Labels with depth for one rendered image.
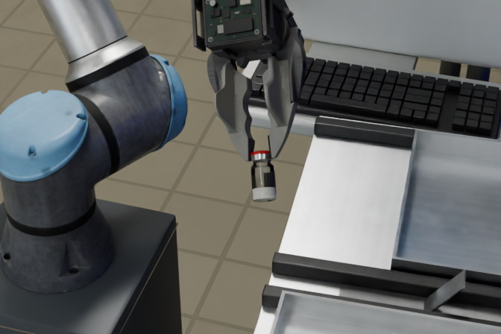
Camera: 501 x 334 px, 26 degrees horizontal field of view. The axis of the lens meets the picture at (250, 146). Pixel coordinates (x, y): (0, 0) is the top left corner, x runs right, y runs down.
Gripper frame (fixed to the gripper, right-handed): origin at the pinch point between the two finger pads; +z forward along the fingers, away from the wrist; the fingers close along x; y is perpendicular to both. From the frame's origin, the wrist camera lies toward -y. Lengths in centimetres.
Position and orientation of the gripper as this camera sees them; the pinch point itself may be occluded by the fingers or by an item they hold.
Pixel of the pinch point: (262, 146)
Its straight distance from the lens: 101.9
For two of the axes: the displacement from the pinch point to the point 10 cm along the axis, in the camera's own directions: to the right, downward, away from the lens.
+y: -3.4, -1.4, -9.3
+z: 0.6, 9.8, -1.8
